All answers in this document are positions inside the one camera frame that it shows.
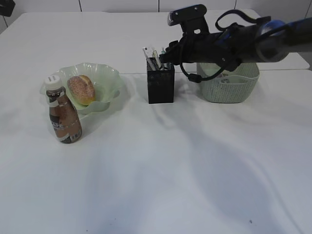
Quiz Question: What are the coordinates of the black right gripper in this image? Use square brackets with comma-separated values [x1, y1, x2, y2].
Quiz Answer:
[164, 32, 239, 71]

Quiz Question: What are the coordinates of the teal white pen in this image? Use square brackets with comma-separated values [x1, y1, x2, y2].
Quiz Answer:
[160, 47, 168, 70]

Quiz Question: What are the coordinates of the cream white pen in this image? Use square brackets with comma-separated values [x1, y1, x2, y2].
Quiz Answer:
[152, 47, 162, 70]

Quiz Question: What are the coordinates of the clear plastic ruler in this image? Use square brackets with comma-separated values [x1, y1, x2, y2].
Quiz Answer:
[142, 47, 152, 59]

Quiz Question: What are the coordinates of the sesame bread roll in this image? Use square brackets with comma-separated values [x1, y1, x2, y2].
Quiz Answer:
[67, 75, 96, 106]

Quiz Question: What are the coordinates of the brown drink bottle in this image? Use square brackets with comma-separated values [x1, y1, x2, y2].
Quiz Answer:
[44, 75, 82, 144]

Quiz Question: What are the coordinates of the grey white pen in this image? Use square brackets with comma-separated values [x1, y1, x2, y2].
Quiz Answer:
[146, 57, 159, 71]

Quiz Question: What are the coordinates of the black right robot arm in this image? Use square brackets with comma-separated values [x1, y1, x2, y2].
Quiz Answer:
[160, 18, 312, 72]

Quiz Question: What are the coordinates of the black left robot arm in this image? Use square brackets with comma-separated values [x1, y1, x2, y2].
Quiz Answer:
[0, 0, 16, 17]

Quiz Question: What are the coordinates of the green woven plastic basket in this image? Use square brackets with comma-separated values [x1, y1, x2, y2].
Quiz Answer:
[199, 63, 260, 103]

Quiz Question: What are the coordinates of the black pen holder box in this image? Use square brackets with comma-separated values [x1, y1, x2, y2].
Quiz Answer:
[147, 62, 175, 104]

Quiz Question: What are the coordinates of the green ruffled glass plate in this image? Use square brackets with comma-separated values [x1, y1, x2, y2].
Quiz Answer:
[52, 62, 124, 115]

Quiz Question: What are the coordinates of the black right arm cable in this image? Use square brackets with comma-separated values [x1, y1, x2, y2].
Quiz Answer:
[179, 9, 312, 83]

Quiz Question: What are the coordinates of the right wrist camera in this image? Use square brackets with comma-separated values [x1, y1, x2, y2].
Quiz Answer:
[167, 4, 210, 35]

